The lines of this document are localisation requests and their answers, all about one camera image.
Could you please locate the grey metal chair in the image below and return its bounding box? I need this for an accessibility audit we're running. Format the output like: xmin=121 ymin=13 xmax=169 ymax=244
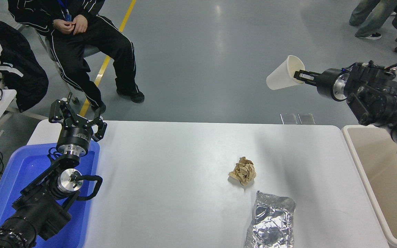
xmin=33 ymin=24 xmax=102 ymax=104

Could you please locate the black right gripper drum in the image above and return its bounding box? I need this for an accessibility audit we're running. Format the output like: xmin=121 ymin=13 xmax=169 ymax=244
xmin=316 ymin=68 xmax=339 ymax=101

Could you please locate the person with black jacket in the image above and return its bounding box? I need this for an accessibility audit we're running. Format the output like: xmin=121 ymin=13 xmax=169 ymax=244
xmin=0 ymin=7 xmax=49 ymax=113

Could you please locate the crumpled tan paper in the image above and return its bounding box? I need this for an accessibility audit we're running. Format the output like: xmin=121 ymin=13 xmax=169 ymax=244
xmin=228 ymin=157 xmax=257 ymax=187

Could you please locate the clear floor plate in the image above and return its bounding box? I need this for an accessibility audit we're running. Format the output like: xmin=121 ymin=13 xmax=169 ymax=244
xmin=280 ymin=113 xmax=299 ymax=125
xmin=298 ymin=113 xmax=316 ymax=125

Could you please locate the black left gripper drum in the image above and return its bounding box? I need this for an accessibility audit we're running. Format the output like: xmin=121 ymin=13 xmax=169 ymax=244
xmin=56 ymin=125 xmax=93 ymax=153

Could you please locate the blue plastic tray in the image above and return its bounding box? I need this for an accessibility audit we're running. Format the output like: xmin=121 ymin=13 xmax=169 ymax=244
xmin=0 ymin=141 xmax=101 ymax=248

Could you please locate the seated person's left hand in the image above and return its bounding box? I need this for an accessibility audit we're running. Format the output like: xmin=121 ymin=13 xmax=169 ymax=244
xmin=72 ymin=15 xmax=89 ymax=35

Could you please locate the standing person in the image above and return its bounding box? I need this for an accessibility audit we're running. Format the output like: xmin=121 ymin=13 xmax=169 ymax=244
xmin=349 ymin=0 xmax=397 ymax=40

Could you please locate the seated person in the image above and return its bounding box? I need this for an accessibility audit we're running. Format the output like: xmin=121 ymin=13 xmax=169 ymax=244
xmin=7 ymin=0 xmax=145 ymax=114

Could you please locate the white paper cup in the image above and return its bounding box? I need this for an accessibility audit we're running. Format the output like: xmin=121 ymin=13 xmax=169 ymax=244
xmin=266 ymin=55 xmax=305 ymax=91

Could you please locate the crumpled silver foil tray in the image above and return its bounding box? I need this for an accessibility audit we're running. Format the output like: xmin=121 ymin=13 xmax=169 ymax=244
xmin=244 ymin=191 xmax=296 ymax=248

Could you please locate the seated person's right hand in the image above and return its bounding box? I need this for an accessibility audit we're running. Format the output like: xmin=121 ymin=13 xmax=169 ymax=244
xmin=53 ymin=19 xmax=73 ymax=34

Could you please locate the large pale bin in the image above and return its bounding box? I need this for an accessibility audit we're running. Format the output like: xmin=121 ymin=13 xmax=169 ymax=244
xmin=342 ymin=125 xmax=397 ymax=248

